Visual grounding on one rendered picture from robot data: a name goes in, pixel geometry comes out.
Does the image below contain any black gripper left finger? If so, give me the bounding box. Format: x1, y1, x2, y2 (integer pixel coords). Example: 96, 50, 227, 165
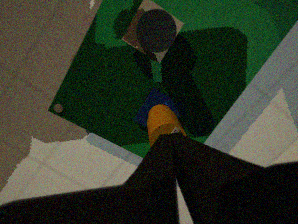
0, 134, 179, 224

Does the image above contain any green circuit board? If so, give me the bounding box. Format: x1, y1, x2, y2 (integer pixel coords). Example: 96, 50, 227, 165
48, 0, 298, 158

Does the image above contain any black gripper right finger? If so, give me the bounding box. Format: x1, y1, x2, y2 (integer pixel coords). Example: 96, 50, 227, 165
169, 133, 298, 224

